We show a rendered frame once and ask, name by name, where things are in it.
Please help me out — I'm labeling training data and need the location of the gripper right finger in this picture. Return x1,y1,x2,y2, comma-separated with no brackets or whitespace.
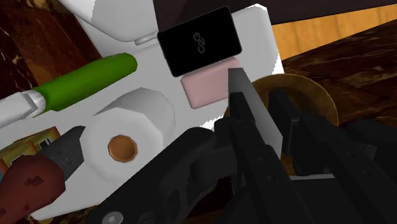
268,92,397,224

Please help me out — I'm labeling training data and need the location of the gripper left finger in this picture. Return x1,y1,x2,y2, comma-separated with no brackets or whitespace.
87,92,315,224

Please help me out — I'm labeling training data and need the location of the grey blade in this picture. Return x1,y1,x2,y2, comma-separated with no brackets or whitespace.
227,67,284,158

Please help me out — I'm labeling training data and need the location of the white toilet paper roll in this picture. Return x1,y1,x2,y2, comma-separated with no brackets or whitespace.
80,87,177,185

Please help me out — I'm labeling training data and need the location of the brown round bowl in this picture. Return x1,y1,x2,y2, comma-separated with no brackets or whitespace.
222,73,340,176

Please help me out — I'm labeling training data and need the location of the pink soap bar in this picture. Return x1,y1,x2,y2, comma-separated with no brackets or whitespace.
180,57,243,110

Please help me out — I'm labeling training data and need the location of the black rectangular device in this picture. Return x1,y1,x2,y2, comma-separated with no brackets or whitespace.
156,6,244,78

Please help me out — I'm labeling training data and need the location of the yellow patterned box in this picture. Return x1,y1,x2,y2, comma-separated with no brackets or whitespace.
0,126,62,175

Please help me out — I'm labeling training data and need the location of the green handled white tool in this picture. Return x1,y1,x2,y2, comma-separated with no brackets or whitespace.
0,52,139,129

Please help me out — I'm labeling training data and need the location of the red handled black brush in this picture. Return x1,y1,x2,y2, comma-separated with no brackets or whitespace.
0,125,87,224

